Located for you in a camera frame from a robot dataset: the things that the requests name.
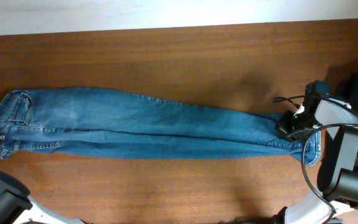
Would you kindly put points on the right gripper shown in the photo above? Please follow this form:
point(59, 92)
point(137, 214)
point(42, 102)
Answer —
point(283, 127)

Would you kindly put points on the blue denim jeans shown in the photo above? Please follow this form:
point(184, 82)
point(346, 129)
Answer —
point(115, 124)

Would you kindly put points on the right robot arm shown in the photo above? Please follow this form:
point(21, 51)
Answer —
point(336, 191)

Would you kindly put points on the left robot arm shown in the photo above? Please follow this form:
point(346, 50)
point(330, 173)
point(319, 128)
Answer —
point(17, 206)

